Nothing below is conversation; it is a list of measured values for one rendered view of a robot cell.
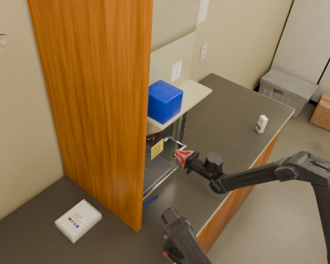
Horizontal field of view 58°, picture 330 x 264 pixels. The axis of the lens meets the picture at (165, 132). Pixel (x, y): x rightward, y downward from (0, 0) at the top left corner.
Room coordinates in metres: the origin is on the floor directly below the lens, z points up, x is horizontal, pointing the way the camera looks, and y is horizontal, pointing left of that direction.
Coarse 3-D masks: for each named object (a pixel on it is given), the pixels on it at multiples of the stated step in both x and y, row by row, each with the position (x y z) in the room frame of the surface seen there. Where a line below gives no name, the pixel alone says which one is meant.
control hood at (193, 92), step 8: (184, 88) 0.99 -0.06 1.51; (192, 88) 0.99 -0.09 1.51; (200, 88) 1.00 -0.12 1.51; (208, 88) 1.00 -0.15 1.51; (184, 96) 0.93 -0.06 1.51; (192, 96) 0.93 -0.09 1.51; (200, 96) 0.94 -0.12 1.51; (184, 104) 0.88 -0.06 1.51; (192, 104) 0.88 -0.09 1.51; (184, 112) 0.84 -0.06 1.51; (152, 120) 0.77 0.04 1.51; (152, 128) 0.75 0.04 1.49; (160, 128) 0.74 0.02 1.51
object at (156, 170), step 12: (180, 120) 1.01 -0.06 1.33; (168, 132) 0.94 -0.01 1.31; (180, 132) 1.02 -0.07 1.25; (168, 144) 0.95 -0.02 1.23; (156, 156) 0.89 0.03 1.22; (168, 156) 0.96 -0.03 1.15; (156, 168) 0.89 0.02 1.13; (168, 168) 0.97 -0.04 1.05; (144, 180) 0.83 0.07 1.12; (156, 180) 0.90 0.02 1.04; (144, 192) 0.83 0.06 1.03
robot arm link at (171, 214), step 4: (168, 208) 0.57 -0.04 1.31; (172, 208) 0.58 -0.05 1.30; (164, 212) 0.56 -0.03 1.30; (168, 212) 0.55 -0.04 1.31; (172, 212) 0.55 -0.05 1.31; (176, 212) 0.57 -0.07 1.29; (164, 216) 0.54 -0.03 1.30; (168, 216) 0.54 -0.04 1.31; (172, 216) 0.54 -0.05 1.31; (176, 216) 0.54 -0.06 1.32; (164, 220) 0.54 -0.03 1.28; (168, 220) 0.53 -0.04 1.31; (172, 220) 0.53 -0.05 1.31; (188, 220) 0.49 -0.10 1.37; (192, 228) 0.48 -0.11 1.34; (164, 232) 0.46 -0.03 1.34; (164, 236) 0.45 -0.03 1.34; (168, 236) 0.45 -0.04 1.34; (168, 240) 0.45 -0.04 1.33; (172, 244) 0.45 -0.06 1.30
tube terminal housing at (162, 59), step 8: (192, 32) 1.04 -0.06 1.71; (176, 40) 0.96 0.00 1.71; (184, 40) 1.00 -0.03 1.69; (192, 40) 1.05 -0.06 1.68; (160, 48) 0.89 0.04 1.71; (168, 48) 0.93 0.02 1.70; (176, 48) 0.96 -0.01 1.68; (184, 48) 1.01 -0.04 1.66; (192, 48) 1.06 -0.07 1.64; (152, 56) 0.86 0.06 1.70; (160, 56) 0.89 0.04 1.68; (168, 56) 0.93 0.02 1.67; (176, 56) 0.97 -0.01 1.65; (184, 56) 1.02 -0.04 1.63; (152, 64) 0.86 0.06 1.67; (160, 64) 0.89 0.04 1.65; (168, 64) 0.93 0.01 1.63; (184, 64) 1.02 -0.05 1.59; (152, 72) 0.86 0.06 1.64; (160, 72) 0.90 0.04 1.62; (168, 72) 0.94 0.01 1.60; (184, 72) 1.03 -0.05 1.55; (152, 80) 0.86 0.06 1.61; (168, 80) 0.94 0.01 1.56; (176, 80) 0.98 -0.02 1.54; (184, 80) 1.04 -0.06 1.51; (168, 176) 1.02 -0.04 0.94
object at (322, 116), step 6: (324, 96) 3.04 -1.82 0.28; (318, 102) 2.95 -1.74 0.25; (324, 102) 2.92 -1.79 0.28; (318, 108) 2.86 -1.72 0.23; (324, 108) 2.83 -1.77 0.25; (312, 114) 2.93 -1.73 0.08; (318, 114) 2.84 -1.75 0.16; (324, 114) 2.81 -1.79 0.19; (312, 120) 2.86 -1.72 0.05; (318, 120) 2.83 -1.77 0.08; (324, 120) 2.80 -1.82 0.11; (318, 126) 2.82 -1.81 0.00; (324, 126) 2.79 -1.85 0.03
